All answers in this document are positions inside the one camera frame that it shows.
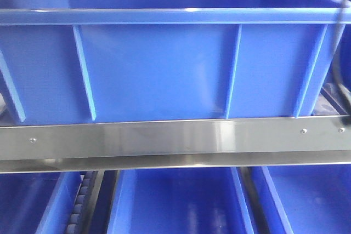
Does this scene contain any lower middle blue bin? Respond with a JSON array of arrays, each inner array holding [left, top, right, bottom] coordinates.
[[107, 167, 255, 233]]

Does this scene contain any large blue plastic bin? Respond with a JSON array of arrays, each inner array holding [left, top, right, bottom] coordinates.
[[1, 0, 350, 125]]

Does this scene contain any steel shelf front beam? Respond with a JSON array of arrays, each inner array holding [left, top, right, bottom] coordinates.
[[1, 116, 350, 173]]

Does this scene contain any lower roller track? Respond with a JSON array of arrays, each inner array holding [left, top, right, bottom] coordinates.
[[65, 170, 104, 233]]

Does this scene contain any lower right blue bin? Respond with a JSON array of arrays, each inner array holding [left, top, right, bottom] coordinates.
[[251, 164, 350, 233]]

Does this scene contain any lower left blue bin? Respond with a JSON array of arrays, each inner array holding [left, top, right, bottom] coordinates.
[[1, 172, 82, 233]]

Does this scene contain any black cable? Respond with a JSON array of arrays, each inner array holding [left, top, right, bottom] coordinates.
[[331, 0, 351, 127]]

